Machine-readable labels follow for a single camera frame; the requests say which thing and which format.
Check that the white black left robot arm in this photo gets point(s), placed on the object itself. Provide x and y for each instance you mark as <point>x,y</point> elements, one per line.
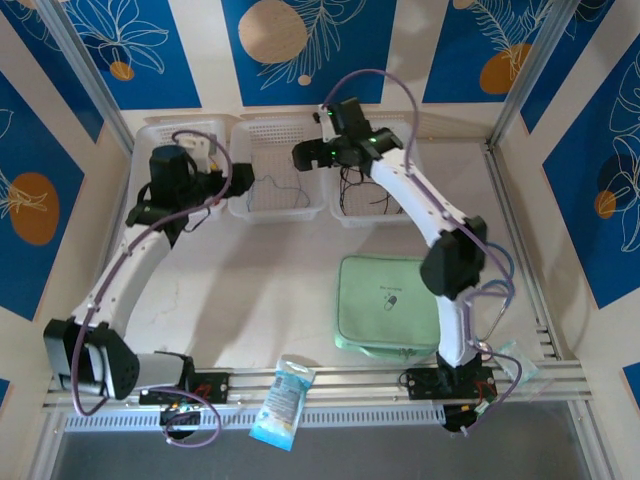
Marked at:
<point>127,285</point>

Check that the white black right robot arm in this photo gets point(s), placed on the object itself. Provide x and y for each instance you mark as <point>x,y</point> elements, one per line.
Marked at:
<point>402,197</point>

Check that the white perforated plastic basket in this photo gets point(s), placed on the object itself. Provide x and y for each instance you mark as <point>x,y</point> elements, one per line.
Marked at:
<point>360,220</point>
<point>155,127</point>
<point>270,150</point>

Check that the mint green zip pouch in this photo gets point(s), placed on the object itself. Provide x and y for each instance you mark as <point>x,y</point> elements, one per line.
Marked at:
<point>385,300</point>

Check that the blue tube stethoscope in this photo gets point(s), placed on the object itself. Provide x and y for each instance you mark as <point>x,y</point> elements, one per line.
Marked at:
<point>510,270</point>

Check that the blue white snack packet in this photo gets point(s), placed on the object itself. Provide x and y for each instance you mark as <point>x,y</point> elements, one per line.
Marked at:
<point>282,400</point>

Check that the clear plastic zip bag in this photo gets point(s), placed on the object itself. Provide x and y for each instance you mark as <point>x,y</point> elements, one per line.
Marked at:
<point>537,380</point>

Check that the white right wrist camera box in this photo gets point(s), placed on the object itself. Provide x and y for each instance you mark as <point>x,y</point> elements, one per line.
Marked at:
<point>325,125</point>

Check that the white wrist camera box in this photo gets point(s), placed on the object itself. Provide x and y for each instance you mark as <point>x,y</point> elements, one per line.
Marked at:
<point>195,147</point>
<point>325,125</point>

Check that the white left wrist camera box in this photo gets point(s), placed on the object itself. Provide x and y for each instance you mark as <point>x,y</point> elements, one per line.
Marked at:
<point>195,147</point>

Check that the aluminium corner post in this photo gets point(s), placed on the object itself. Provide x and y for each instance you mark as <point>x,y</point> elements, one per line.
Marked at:
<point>75,50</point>
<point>540,50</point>

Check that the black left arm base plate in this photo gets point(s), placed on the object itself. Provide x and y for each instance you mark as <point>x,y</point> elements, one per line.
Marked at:
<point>215,387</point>

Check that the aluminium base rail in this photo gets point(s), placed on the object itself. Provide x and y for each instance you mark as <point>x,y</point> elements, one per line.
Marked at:
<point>350,382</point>

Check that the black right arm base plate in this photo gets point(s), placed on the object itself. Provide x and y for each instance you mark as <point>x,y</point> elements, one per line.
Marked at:
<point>417,382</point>

